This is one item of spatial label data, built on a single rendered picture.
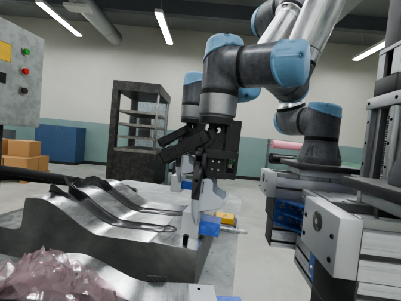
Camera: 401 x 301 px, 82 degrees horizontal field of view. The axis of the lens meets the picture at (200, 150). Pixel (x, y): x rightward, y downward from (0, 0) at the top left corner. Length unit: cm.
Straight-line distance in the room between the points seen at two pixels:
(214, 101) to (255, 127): 675
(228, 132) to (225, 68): 12
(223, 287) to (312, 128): 64
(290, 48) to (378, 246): 32
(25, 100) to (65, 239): 80
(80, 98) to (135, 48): 227
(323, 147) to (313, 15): 49
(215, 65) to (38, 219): 47
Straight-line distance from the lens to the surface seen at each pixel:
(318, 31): 56
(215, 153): 43
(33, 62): 129
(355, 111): 837
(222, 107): 43
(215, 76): 44
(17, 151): 551
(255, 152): 718
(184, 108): 75
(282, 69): 40
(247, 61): 42
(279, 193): 88
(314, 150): 92
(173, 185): 78
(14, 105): 121
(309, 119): 95
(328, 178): 94
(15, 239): 65
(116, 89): 478
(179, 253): 46
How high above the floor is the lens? 109
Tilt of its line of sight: 3 degrees down
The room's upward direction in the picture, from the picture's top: 5 degrees clockwise
